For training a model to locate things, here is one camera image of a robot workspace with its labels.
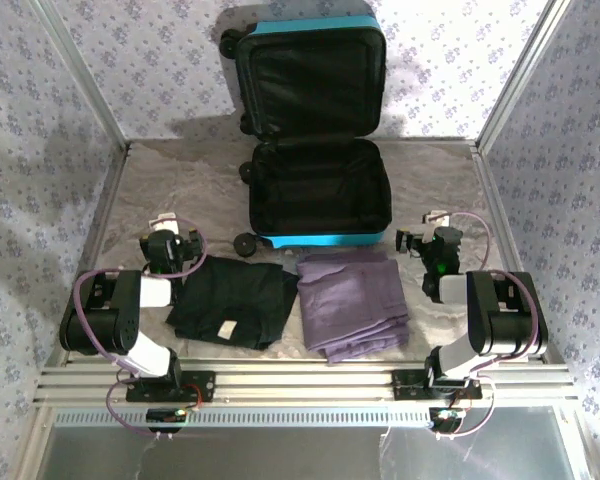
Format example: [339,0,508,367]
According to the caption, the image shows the black shirt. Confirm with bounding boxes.
[165,254,300,351]

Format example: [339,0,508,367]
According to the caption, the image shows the grey slotted cable duct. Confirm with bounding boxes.
[54,408,434,429]

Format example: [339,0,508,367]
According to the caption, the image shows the grey metal shelf plate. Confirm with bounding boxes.
[34,407,584,480]

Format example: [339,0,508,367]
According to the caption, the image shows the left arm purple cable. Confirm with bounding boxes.
[74,215,208,437]

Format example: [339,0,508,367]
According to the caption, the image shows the aluminium frame post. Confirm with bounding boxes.
[29,0,132,152]
[473,0,579,152]

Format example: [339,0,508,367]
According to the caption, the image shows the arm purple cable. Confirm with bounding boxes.
[447,212,539,438]
[74,215,208,437]

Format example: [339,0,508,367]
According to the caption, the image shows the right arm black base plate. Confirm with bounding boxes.
[392,368,482,402]

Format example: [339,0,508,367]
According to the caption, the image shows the purple trousers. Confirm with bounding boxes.
[295,251,411,365]

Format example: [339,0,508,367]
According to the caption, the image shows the aluminium side rail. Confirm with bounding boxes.
[469,142,551,364]
[62,142,134,364]

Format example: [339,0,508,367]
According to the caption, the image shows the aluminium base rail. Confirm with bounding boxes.
[32,357,579,405]

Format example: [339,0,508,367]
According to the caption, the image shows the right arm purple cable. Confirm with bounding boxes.
[447,212,539,438]

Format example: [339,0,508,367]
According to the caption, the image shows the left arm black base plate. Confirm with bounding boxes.
[125,370,216,403]

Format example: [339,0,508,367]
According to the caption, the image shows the turquoise hard-shell suitcase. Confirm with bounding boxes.
[219,14,394,259]

